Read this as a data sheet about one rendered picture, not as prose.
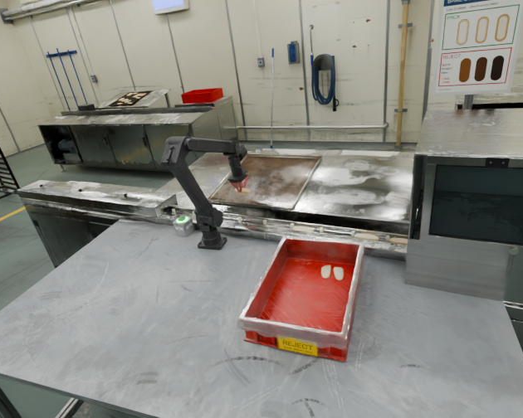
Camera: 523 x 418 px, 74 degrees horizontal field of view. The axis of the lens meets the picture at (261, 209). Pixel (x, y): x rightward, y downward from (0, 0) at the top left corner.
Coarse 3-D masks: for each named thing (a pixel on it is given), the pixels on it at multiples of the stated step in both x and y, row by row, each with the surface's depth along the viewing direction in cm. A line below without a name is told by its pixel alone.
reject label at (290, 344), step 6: (282, 342) 102; (288, 342) 101; (294, 342) 101; (300, 342) 100; (282, 348) 104; (288, 348) 103; (294, 348) 102; (300, 348) 101; (306, 348) 100; (312, 348) 99; (312, 354) 100
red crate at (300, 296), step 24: (288, 264) 142; (312, 264) 140; (336, 264) 138; (288, 288) 129; (312, 288) 127; (336, 288) 125; (264, 312) 119; (288, 312) 118; (312, 312) 116; (336, 312) 115
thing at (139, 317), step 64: (128, 256) 163; (192, 256) 156; (256, 256) 150; (0, 320) 134; (64, 320) 129; (128, 320) 125; (192, 320) 121; (384, 320) 110; (448, 320) 107; (64, 384) 104; (128, 384) 101; (192, 384) 98; (256, 384) 96; (320, 384) 93; (384, 384) 91; (448, 384) 89; (512, 384) 87
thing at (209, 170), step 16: (208, 160) 275; (224, 160) 270; (208, 176) 244; (224, 176) 240; (176, 192) 225; (208, 192) 218; (192, 208) 201; (224, 208) 195; (240, 208) 193; (336, 224) 165; (352, 224) 163; (368, 224) 161; (384, 224) 160
